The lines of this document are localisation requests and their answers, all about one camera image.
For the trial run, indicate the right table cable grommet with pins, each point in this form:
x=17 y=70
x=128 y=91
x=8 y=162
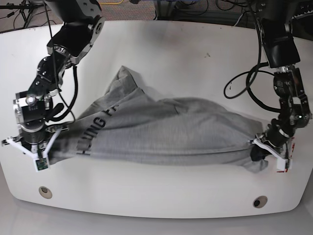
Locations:
x=260 y=202

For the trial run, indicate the black tripod stand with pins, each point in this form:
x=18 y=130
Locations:
x=24 y=8

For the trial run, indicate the red tape rectangle marking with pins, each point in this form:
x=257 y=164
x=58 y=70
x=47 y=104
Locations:
x=288 y=150

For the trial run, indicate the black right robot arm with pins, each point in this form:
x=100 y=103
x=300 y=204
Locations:
x=39 y=121

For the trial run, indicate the grey T-shirt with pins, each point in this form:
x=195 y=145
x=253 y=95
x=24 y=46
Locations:
x=125 y=124

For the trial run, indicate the table cable grommet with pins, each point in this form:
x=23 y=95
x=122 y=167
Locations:
x=260 y=202
x=45 y=192

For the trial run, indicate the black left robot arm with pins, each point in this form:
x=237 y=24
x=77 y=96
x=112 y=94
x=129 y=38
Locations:
x=272 y=19

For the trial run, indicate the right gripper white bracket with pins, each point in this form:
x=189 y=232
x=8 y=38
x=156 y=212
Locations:
x=36 y=143

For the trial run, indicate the left table cable grommet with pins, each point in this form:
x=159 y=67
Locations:
x=45 y=192

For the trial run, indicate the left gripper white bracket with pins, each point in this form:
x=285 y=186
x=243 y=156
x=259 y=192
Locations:
x=271 y=140

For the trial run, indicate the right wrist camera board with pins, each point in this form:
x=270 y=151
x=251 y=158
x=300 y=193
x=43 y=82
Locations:
x=41 y=164

